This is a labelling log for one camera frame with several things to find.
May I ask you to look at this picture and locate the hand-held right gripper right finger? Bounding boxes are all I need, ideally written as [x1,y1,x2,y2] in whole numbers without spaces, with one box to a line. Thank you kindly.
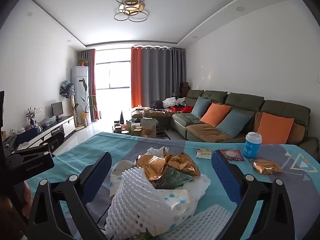
[211,150,304,240]

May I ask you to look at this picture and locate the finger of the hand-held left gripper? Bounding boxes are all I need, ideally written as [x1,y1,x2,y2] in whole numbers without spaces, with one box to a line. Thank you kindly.
[4,131,64,158]
[2,127,39,147]

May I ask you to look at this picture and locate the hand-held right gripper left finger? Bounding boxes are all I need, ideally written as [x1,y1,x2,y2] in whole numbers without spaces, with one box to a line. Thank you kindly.
[27,152,112,240]

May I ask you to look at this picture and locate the white foam fruit net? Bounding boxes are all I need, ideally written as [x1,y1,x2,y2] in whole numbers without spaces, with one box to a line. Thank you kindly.
[105,167,175,238]
[147,204,234,240]

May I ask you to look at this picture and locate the gold foil wrapper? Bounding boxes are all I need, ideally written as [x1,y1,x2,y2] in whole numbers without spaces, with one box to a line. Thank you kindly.
[136,154,173,181]
[164,151,201,177]

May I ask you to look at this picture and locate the green snack wrapper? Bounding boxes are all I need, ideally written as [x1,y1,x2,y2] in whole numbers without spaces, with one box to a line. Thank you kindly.
[154,167,194,190]

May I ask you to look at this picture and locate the person's left hand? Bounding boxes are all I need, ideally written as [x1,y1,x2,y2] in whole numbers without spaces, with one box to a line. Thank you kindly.
[22,182,33,212]

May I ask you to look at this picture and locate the black cabinet appliance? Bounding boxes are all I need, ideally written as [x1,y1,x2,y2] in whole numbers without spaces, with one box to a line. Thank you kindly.
[50,126,65,137]

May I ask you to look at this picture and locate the blue vase with branches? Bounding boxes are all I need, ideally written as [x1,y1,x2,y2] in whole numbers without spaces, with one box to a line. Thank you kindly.
[26,107,37,125]

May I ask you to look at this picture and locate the maroon flat packet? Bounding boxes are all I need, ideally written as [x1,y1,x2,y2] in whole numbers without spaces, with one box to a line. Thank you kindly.
[217,149,245,161]

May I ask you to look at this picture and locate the clear plastic bag bundle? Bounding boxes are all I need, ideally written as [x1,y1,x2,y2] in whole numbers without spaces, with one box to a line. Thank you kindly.
[40,116,57,127]

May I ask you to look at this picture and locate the white black TV cabinet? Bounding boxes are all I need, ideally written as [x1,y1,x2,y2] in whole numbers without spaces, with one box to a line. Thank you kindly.
[5,115,76,153]

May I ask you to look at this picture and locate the white yellow snack packet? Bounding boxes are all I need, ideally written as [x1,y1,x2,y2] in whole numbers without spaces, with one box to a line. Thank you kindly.
[196,148,213,159]

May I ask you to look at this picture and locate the black monitor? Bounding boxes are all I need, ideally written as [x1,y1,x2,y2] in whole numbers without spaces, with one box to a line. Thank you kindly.
[51,102,63,120]

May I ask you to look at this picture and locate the blue paper cup white lid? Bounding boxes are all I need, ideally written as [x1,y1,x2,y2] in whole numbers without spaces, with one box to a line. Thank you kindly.
[242,132,262,159]

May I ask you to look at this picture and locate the teal grey patterned tablecloth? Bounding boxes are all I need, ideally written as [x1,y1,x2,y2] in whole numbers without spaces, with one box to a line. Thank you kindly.
[25,131,319,240]

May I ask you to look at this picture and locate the sealed gold foil packet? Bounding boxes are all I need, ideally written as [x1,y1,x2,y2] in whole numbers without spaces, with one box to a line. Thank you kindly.
[250,158,283,175]

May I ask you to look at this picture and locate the tall leafy potted plant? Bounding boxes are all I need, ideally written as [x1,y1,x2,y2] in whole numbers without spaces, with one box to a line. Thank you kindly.
[75,78,92,128]

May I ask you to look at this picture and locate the flat white foam fruit net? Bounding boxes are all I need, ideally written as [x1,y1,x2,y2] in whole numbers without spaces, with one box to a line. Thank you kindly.
[147,204,234,240]

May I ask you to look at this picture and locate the brown sofa seat mat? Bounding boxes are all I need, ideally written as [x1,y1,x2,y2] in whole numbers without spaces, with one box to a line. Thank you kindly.
[185,124,234,143]

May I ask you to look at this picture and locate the dark glass coffee table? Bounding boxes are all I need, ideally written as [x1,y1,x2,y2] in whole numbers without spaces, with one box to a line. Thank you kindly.
[111,124,173,140]

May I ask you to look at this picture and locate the blue cushion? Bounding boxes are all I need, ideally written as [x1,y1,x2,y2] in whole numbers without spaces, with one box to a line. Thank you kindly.
[191,96,212,119]
[216,110,252,137]

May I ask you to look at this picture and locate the blue dotted white wrapper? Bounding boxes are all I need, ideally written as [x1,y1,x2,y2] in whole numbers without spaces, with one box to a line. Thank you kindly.
[109,160,198,233]

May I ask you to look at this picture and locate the standing fan with printed cover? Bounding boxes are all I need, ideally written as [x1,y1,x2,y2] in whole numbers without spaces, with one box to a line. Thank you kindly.
[59,80,76,124]

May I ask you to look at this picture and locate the orange cushion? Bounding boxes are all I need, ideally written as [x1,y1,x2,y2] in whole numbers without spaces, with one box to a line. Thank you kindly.
[257,112,295,145]
[200,102,232,127]

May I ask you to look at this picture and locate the white floor air conditioner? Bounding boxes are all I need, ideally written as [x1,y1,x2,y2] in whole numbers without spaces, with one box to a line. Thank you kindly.
[71,66,90,128]

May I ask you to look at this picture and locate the green sectional sofa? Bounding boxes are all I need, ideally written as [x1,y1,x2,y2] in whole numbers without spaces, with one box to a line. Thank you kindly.
[131,89,319,153]

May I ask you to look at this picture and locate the narrow grey orange curtain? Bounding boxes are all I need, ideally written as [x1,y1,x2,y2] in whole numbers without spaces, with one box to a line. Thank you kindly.
[77,49,100,121]

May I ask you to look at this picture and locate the white clothes pile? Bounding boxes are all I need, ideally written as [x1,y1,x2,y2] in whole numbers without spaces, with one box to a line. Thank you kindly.
[162,96,187,108]

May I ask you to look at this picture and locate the large balcony window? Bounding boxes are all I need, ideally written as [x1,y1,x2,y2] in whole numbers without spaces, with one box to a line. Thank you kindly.
[96,50,132,110]

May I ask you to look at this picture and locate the brown cardboard boxes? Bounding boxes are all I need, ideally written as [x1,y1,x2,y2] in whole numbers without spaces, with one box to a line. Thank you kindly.
[179,82,191,98]

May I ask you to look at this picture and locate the wide orange grey curtain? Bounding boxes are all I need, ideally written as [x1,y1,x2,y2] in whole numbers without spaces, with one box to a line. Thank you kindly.
[131,46,187,108]

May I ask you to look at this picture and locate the ring ceiling lamp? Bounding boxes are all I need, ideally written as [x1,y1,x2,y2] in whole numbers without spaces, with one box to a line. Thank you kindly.
[114,0,150,22]

